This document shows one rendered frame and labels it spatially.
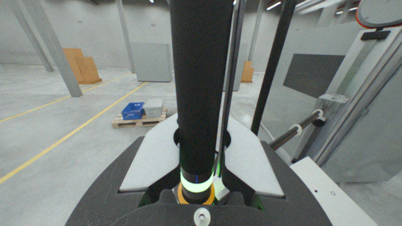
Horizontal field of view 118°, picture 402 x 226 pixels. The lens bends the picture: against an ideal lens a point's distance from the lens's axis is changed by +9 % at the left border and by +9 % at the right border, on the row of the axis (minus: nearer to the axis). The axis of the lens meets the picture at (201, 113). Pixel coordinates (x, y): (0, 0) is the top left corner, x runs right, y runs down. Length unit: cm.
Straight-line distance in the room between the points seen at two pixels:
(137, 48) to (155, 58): 92
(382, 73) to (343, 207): 53
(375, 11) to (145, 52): 727
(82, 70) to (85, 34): 695
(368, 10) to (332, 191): 59
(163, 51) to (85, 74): 395
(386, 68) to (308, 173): 50
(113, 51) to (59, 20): 392
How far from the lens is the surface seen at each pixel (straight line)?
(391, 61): 86
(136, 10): 1319
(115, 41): 1383
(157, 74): 744
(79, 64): 838
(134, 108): 390
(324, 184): 61
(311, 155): 87
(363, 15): 75
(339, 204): 59
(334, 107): 64
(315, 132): 80
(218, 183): 20
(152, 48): 736
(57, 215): 243
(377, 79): 86
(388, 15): 74
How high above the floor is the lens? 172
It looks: 28 degrees down
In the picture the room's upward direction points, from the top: 2 degrees clockwise
